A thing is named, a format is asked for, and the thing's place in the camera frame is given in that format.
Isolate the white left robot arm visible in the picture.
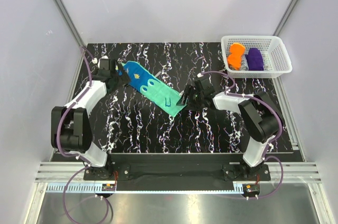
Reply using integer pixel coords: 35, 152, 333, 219
51, 57, 130, 180

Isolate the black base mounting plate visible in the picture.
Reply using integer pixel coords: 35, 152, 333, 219
84, 153, 271, 182

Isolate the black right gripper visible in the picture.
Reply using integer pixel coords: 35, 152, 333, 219
176, 85, 204, 112

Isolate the white plastic basket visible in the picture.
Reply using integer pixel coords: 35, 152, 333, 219
221, 35, 293, 79

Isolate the white blue rolled towel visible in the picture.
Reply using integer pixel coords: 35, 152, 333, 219
231, 54, 249, 71

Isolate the orange and grey towel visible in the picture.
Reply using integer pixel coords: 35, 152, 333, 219
227, 43, 246, 70

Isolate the teal and blue towel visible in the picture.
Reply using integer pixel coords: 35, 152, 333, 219
123, 61, 185, 117

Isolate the purple rolled towel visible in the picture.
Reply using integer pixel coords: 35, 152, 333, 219
246, 48, 264, 71

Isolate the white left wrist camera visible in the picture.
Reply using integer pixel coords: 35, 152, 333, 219
92, 56, 110, 70

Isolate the aluminium frame rail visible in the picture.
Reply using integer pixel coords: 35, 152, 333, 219
222, 162, 321, 184

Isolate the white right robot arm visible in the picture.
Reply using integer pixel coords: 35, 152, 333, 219
176, 77, 284, 180

